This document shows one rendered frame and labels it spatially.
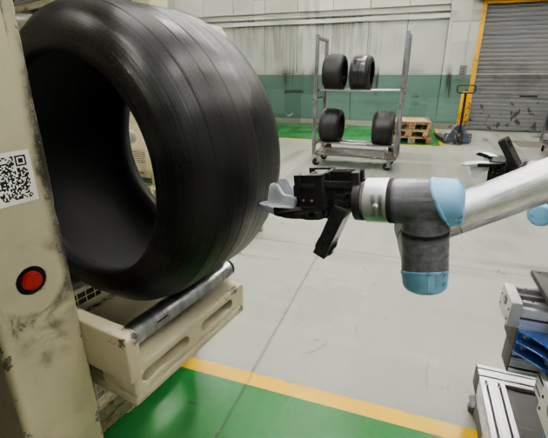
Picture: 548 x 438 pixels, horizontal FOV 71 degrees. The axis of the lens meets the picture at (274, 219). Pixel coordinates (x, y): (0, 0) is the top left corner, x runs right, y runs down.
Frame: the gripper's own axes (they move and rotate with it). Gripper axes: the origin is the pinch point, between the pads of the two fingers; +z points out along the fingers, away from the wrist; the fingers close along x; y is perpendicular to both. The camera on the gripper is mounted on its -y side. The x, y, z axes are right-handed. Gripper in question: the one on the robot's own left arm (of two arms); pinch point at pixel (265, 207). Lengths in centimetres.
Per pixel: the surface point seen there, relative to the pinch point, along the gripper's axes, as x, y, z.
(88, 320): 27.8, -13.6, 22.4
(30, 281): 35.1, -2.2, 21.7
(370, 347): -110, -111, 13
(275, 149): -4.9, 10.8, -0.8
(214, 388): -46, -104, 68
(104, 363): 28.6, -21.4, 19.7
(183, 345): 12.8, -27.6, 16.8
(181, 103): 15.8, 21.0, 2.9
